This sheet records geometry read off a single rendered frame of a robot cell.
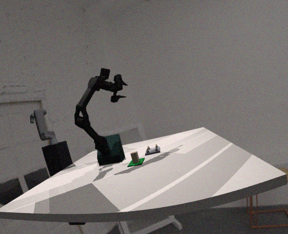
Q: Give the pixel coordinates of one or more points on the green circuit board with tan handle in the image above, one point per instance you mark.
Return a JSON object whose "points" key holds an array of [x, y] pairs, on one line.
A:
{"points": [[135, 160]]}

